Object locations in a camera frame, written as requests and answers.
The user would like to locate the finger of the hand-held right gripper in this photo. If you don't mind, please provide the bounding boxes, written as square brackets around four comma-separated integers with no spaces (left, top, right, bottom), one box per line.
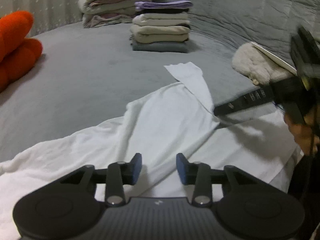
[213,96,245,117]

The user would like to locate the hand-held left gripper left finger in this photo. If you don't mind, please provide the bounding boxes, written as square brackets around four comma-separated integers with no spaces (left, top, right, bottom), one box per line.
[59,153,143,207]

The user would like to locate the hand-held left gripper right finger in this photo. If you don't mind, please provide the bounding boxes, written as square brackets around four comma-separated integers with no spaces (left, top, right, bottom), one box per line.
[176,153,259,207]

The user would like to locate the white cotton garment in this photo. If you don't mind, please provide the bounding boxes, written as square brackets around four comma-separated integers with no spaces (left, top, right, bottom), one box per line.
[0,62,304,240]

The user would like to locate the person's right hand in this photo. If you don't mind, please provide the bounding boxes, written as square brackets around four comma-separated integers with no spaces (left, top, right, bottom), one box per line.
[284,112,320,155]

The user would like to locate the white card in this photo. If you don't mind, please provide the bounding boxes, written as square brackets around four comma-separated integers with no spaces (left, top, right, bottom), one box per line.
[251,42,298,77]

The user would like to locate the cream fluffy plush item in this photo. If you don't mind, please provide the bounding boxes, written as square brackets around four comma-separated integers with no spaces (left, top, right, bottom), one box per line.
[232,42,297,85]

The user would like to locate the folded grey garment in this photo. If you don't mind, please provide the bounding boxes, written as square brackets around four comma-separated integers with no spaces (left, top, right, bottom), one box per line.
[130,40,189,53]

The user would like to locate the person's dark clothing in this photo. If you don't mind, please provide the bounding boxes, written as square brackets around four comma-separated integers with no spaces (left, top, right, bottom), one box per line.
[287,152,320,240]

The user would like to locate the grey quilted bedspread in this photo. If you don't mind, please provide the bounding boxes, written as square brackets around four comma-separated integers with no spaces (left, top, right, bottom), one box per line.
[150,0,320,63]

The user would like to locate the folded beige garment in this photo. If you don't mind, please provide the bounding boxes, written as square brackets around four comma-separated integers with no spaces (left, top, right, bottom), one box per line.
[130,24,191,43]

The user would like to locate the folded off-white garment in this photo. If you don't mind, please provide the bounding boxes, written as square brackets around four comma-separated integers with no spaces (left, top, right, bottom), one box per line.
[132,12,189,27]

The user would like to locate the folded black garment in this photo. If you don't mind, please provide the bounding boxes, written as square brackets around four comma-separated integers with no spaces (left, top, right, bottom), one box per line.
[136,8,190,15]

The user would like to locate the folded lavender garment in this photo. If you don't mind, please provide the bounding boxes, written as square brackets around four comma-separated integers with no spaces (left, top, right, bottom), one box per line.
[134,0,193,11]

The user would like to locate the orange pumpkin plush pillow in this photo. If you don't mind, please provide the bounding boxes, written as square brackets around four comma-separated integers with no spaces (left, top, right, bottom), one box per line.
[0,10,43,93]

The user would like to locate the star-print grey curtain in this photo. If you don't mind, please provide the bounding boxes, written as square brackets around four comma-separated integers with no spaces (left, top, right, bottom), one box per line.
[0,0,105,38]

